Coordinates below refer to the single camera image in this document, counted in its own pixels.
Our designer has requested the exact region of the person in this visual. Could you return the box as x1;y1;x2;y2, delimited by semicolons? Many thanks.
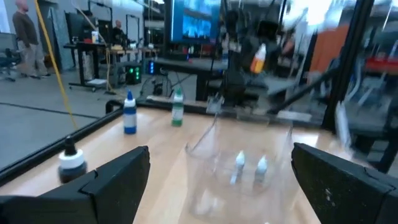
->
12;0;50;78
112;20;128;44

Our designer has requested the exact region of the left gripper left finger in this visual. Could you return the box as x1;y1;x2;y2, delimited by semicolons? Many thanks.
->
0;144;152;224

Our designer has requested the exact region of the yellow hanging cable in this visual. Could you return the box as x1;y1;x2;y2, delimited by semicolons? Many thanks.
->
33;0;78;130

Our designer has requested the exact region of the black computer tower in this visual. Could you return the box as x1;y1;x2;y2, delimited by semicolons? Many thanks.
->
126;60;142;85

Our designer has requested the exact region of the large green dye bottle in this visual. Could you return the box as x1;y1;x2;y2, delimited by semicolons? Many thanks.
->
171;88;184;128

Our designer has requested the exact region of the black cable loop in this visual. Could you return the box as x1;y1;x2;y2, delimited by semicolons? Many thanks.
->
104;99;124;114

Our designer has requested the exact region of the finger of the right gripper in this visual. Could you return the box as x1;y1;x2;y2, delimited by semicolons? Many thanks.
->
241;34;258;71
266;42;282;65

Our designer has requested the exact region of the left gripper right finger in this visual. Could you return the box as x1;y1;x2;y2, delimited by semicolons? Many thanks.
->
291;142;398;224

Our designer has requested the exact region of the grey office chair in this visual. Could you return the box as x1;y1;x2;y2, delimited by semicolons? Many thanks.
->
0;32;20;82

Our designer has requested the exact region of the black floor fan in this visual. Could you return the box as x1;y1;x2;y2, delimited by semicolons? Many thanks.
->
139;73;175;98

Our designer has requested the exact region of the white metal bar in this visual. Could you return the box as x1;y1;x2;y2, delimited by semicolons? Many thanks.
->
334;101;354;150

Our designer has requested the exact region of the black desk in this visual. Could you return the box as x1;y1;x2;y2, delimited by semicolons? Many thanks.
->
63;40;162;93

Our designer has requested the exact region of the small yellow dye bottle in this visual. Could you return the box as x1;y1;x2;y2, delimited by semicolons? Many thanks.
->
249;42;267;75

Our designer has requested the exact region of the clear plastic bin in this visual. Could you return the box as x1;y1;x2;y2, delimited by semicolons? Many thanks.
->
185;107;307;222

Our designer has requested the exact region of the small purple dye bottle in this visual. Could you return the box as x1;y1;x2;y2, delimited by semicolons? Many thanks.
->
253;155;269;187

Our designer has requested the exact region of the large blue screen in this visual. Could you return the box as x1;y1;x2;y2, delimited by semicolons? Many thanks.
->
170;0;222;44

